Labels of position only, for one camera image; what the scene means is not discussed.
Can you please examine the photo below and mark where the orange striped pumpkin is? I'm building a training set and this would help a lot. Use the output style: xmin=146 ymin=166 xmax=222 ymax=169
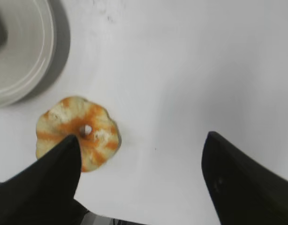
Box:
xmin=36 ymin=96 xmax=121 ymax=172

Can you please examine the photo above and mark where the beige round plate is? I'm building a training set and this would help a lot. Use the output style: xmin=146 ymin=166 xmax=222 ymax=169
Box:
xmin=0 ymin=0 xmax=71 ymax=108

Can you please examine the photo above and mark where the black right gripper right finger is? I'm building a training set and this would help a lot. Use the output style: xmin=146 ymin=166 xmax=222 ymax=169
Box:
xmin=201 ymin=131 xmax=288 ymax=225

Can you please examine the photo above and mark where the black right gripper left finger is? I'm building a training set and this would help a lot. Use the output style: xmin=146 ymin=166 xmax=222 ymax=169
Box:
xmin=0 ymin=135 xmax=88 ymax=225

